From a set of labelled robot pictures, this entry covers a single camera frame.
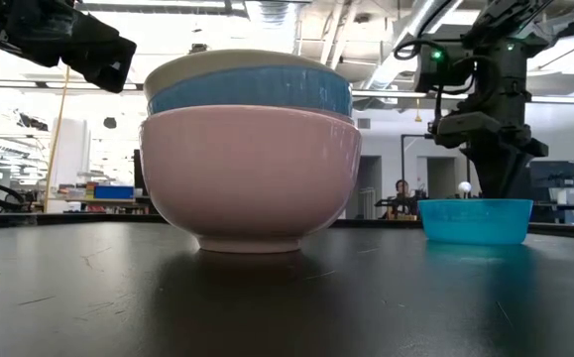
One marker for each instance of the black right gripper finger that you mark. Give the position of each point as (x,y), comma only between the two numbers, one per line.
(482,171)
(509,178)

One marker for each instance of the small teal plastic bowl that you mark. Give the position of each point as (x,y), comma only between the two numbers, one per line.
(475,223)

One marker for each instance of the large white bowl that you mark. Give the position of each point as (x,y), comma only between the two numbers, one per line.
(207,64)

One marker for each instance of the large blue bowl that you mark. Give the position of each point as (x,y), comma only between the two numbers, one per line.
(257,89)

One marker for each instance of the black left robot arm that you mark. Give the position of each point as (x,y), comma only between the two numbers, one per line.
(19,30)

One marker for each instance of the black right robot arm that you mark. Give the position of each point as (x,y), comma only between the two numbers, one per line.
(499,74)

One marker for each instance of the dark computer monitor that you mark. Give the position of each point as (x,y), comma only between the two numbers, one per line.
(554,173)

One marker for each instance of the person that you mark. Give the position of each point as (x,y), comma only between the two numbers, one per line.
(402,191)

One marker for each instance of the white tall cabinet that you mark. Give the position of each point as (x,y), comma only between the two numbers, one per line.
(71,158)

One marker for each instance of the blue storage bin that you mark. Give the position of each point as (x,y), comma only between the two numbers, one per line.
(113,192)

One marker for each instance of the large pink bowl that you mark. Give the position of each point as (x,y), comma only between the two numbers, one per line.
(247,178)

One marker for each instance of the black table mat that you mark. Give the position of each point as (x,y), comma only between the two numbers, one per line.
(118,297)

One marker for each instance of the silver ventilation duct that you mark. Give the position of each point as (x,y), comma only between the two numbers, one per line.
(405,44)

